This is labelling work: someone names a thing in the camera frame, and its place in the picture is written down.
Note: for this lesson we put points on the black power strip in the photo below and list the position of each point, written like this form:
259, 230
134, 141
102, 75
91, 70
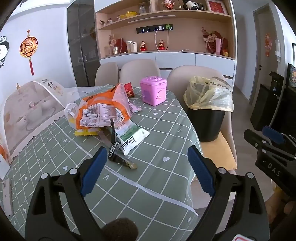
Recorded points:
148, 29

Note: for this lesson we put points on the wooden wall shelf unit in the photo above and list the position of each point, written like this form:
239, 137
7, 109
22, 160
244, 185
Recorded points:
185, 39

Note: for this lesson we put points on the red fortune figurine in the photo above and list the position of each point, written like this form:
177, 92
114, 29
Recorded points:
167, 4

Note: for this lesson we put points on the white storage jar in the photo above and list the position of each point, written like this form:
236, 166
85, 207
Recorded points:
128, 47

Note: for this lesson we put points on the cream storage jar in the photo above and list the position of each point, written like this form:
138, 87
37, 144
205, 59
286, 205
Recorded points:
134, 47

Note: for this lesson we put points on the yellow plastic bin liner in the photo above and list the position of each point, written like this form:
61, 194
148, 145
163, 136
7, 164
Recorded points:
208, 97

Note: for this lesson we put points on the pink plastic box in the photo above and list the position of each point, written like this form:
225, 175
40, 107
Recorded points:
152, 92

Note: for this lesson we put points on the small red figurine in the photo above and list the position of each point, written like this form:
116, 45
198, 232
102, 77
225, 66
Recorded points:
143, 46
161, 45

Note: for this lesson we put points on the panda shaped bottle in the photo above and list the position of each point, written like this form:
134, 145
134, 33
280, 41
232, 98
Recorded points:
191, 4

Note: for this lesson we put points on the green checked tablecloth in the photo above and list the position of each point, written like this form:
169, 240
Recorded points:
150, 139

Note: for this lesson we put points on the black media stand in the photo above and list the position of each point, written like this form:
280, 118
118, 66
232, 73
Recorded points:
263, 104

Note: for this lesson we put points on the green plug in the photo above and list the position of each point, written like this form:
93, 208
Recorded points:
168, 26

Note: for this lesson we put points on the beige dining chair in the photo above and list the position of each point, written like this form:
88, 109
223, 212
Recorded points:
106, 74
178, 76
138, 71

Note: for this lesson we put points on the brown long wrapper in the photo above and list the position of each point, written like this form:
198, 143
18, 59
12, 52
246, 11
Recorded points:
127, 164

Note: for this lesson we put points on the person's right hand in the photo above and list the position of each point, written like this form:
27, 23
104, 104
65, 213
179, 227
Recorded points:
288, 207

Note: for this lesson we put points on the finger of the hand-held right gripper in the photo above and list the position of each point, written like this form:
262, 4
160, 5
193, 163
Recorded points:
256, 141
272, 134

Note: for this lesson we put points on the white green packet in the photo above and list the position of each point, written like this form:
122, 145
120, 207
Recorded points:
129, 136

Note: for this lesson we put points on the large orange snack bag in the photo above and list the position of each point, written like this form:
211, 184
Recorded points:
92, 111

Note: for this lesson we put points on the dark glass cabinet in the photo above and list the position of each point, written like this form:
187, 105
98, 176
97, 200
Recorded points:
81, 34

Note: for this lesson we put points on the red gift bag with flowers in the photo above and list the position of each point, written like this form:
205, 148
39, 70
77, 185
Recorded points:
119, 46

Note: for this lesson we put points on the red round wall ornament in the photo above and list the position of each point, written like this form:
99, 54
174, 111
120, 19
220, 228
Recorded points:
28, 47

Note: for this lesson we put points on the mesh food cover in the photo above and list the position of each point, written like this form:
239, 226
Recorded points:
27, 104

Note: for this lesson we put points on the black stick wrapper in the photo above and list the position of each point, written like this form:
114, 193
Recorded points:
113, 150

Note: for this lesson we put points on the panda wall clock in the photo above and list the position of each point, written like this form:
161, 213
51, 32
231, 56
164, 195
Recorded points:
3, 49

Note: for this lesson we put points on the yellow red snack packet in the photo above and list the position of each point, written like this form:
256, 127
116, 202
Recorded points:
85, 132

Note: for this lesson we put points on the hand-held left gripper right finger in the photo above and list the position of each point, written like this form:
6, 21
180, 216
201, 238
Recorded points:
201, 171

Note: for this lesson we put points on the pink tube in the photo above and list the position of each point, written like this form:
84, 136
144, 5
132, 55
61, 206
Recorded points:
218, 46

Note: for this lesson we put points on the red framed picture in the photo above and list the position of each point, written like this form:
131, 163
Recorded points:
216, 5

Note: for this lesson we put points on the yellow curved dish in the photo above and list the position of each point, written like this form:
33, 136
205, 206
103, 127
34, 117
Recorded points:
127, 15

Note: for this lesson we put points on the black trash bin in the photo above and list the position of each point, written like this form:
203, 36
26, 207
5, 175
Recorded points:
205, 125

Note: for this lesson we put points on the yellow seat cushion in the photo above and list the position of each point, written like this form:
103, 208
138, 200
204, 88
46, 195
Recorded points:
217, 153

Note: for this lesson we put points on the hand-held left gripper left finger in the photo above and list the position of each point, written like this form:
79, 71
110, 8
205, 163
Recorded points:
93, 171

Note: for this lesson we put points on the clear glass jar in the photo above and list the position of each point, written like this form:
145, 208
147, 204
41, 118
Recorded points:
143, 8

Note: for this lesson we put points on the red hanging door ornament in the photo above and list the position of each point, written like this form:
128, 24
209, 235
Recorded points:
267, 45

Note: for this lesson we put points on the grey door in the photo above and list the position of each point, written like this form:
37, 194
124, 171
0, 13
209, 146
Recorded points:
259, 34

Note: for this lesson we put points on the phone in beige case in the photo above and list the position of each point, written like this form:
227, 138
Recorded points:
7, 197

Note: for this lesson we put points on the pink wrapper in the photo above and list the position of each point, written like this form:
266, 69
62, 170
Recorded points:
135, 108

